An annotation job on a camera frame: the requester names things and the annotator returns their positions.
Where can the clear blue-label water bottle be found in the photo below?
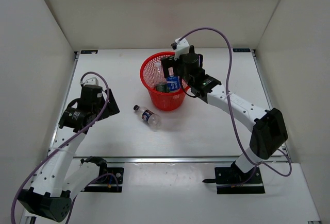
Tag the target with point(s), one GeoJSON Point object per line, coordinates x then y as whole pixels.
{"type": "Point", "coordinates": [173, 84]}

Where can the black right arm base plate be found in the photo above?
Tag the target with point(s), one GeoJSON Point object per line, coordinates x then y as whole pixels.
{"type": "Point", "coordinates": [230, 180]}

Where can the clear green-label water bottle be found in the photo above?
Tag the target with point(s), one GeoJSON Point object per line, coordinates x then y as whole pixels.
{"type": "Point", "coordinates": [160, 83]}

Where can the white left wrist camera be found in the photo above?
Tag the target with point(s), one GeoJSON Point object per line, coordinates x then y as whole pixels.
{"type": "Point", "coordinates": [90, 81]}

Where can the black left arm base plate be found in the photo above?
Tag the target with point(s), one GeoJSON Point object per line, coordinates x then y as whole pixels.
{"type": "Point", "coordinates": [111, 182]}

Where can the aluminium front table rail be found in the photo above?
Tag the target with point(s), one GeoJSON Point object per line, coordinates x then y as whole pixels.
{"type": "Point", "coordinates": [207, 159]}

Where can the red mesh plastic bin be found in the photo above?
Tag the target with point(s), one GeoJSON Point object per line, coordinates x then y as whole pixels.
{"type": "Point", "coordinates": [163, 101]}

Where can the blue sticker right corner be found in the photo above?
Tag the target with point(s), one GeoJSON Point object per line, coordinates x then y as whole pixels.
{"type": "Point", "coordinates": [241, 50]}

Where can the blue sticker left corner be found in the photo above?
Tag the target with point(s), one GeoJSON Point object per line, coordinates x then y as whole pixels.
{"type": "Point", "coordinates": [88, 52]}

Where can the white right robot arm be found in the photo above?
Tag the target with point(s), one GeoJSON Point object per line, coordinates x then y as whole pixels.
{"type": "Point", "coordinates": [267, 127]}

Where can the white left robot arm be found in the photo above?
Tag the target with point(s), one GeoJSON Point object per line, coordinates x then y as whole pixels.
{"type": "Point", "coordinates": [52, 193]}

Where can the clear Pepsi-label plastic bottle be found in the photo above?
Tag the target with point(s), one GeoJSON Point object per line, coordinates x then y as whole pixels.
{"type": "Point", "coordinates": [148, 116]}

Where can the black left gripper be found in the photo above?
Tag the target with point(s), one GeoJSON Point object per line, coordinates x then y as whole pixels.
{"type": "Point", "coordinates": [110, 108]}

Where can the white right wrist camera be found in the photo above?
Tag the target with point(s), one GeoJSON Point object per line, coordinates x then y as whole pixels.
{"type": "Point", "coordinates": [180, 47]}

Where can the blue sticker corner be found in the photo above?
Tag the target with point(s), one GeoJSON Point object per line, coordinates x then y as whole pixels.
{"type": "Point", "coordinates": [88, 52]}
{"type": "Point", "coordinates": [241, 50]}

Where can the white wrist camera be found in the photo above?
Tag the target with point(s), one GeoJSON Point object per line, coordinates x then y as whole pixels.
{"type": "Point", "coordinates": [180, 47]}
{"type": "Point", "coordinates": [90, 81]}

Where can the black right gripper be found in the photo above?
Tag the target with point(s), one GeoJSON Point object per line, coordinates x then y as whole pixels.
{"type": "Point", "coordinates": [170, 62]}

